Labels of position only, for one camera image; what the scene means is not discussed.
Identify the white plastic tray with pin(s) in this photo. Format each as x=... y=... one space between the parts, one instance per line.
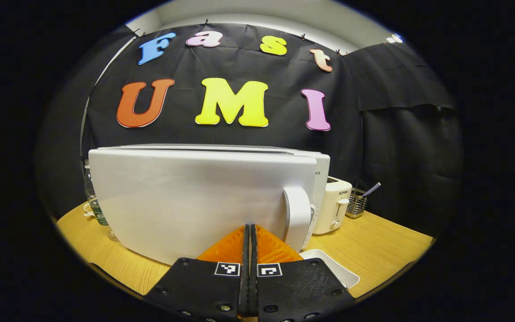
x=333 y=268

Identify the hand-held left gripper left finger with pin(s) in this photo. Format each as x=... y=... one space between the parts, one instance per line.
x=195 y=288

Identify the black backdrop cloth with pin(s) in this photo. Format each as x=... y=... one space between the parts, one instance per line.
x=239 y=62

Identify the ceiling light panel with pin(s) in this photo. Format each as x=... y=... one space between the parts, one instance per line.
x=394 y=38

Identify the cream white toaster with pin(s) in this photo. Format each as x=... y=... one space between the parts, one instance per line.
x=331 y=203

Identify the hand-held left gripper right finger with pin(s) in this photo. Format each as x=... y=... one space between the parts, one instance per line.
x=302 y=288

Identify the clear plastic water bottle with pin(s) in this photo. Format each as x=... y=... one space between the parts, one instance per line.
x=92 y=188

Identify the white microwave oven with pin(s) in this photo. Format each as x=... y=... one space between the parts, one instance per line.
x=186 y=201

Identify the small plate of nuts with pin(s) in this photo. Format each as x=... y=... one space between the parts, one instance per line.
x=87 y=210

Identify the thin pen in basket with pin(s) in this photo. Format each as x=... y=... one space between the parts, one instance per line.
x=371 y=188

